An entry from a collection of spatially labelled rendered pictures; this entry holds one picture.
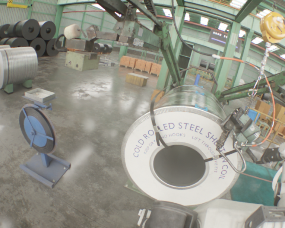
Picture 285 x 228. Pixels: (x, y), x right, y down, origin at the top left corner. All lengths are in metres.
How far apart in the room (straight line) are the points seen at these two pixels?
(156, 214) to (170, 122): 0.97
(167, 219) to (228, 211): 0.16
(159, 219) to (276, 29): 1.15
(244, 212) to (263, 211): 0.13
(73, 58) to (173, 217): 1.08
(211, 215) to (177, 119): 0.94
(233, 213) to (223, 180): 1.15
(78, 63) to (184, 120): 0.91
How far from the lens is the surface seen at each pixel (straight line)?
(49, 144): 1.85
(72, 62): 1.17
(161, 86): 5.98
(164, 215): 0.37
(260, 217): 0.35
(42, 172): 2.30
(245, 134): 1.15
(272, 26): 1.16
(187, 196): 1.73
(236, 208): 0.46
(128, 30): 0.99
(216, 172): 1.50
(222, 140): 1.14
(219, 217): 0.42
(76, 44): 1.19
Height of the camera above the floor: 1.68
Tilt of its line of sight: 23 degrees down
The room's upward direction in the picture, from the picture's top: 14 degrees clockwise
